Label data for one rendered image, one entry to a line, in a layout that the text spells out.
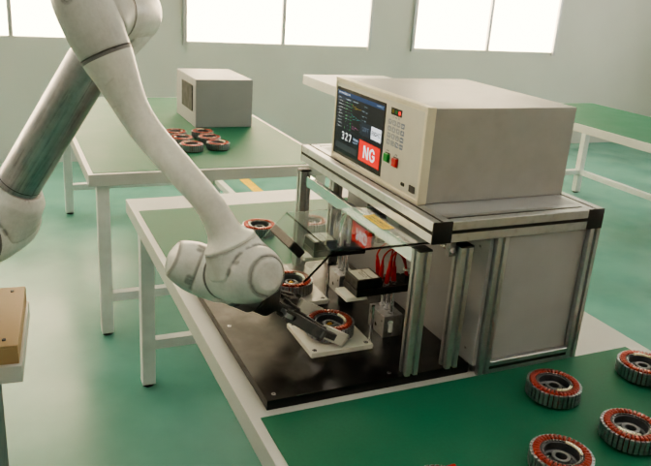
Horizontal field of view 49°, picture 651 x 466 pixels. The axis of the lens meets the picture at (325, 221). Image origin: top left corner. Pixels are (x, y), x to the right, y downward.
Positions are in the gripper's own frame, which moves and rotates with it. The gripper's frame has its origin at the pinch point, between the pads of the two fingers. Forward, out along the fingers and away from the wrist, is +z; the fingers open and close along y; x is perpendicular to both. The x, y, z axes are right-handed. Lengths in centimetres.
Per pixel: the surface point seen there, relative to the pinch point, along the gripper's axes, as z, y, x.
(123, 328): 21, 165, 81
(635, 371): 51, -36, -27
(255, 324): -10.3, 11.3, 9.6
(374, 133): -9.4, 10.5, -42.9
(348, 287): -0.3, 0.8, -9.7
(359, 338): 6.1, -4.4, -1.1
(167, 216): -11, 99, 13
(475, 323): 18.6, -19.9, -18.2
